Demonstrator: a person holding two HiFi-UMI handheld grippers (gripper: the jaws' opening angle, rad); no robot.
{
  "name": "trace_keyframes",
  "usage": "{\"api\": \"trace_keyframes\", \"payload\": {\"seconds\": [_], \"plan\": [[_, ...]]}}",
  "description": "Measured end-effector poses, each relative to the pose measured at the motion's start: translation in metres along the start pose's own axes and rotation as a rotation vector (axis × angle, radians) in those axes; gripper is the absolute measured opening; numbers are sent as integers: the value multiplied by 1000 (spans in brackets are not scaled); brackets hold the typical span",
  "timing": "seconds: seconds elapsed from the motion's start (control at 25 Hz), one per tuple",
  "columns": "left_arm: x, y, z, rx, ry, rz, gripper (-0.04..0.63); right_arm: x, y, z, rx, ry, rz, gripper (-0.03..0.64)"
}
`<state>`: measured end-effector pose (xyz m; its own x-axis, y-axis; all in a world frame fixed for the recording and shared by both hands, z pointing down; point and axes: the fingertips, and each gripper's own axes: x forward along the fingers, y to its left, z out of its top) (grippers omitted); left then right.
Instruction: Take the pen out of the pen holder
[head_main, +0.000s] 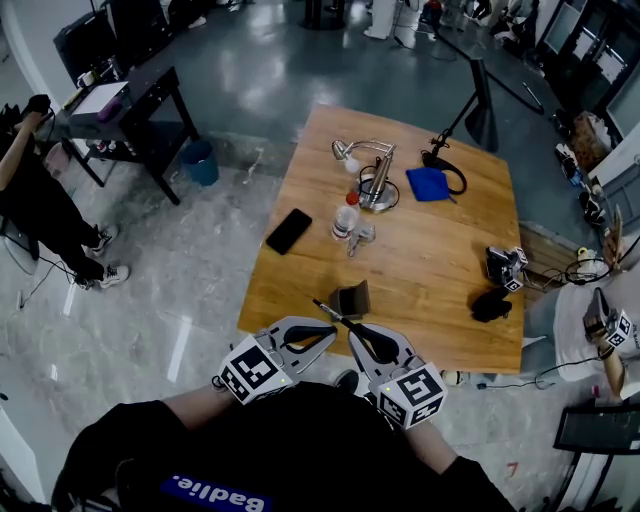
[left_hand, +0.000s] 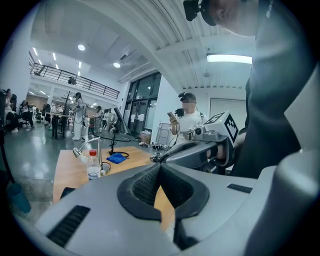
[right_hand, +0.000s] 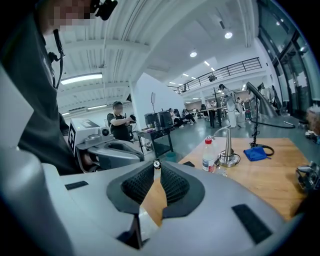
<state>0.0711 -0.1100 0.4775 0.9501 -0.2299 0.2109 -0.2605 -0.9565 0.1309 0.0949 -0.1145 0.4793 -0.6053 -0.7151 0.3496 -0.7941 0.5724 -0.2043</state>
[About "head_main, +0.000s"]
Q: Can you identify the person's left forearm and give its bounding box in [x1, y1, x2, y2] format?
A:
[159, 382, 244, 434]

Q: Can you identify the blue cloth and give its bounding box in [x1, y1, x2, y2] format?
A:
[405, 166, 452, 203]

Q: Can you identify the small dark box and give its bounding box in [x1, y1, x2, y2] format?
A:
[327, 279, 372, 322]

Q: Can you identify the wooden bench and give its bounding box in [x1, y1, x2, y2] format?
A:
[518, 221, 577, 302]

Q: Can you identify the person's right forearm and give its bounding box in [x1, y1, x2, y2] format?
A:
[403, 417, 464, 477]

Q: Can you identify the black clamp stand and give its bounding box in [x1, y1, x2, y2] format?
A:
[428, 89, 479, 162]

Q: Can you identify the person's dark shirt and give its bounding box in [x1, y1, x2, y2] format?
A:
[49, 381, 519, 512]

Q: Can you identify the black cart table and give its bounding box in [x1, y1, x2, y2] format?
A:
[48, 64, 201, 207]

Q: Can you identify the person's black shoe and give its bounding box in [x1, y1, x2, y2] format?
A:
[333, 369, 361, 397]

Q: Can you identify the black pen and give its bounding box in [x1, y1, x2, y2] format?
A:
[312, 298, 374, 339]

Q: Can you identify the black equipment case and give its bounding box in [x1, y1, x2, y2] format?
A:
[109, 0, 175, 67]
[52, 8, 119, 87]

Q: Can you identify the black smartphone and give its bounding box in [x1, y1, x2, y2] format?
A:
[265, 207, 314, 257]

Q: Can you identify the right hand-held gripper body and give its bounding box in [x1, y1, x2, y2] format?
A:
[368, 355, 448, 432]

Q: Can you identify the silver desk lamp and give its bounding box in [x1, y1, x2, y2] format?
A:
[330, 139, 402, 215]

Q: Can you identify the black metal frame stand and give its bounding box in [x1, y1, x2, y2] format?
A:
[551, 403, 640, 512]

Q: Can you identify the metal key bunch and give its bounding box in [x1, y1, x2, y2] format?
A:
[345, 224, 377, 259]

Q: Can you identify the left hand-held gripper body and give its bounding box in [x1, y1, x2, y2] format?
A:
[218, 329, 302, 407]

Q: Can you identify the pink waste bin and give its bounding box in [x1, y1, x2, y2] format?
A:
[43, 141, 72, 180]

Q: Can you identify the spare hand-held gripper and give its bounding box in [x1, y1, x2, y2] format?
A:
[485, 244, 530, 294]

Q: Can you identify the blue waste bin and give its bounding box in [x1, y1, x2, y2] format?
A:
[178, 139, 221, 188]

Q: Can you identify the grey cone floor stand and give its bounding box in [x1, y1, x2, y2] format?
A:
[463, 55, 501, 154]

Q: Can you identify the black crumpled cloth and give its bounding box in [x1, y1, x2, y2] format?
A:
[470, 286, 514, 324]

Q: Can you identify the clear water bottle red cap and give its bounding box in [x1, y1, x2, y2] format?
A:
[330, 191, 363, 243]

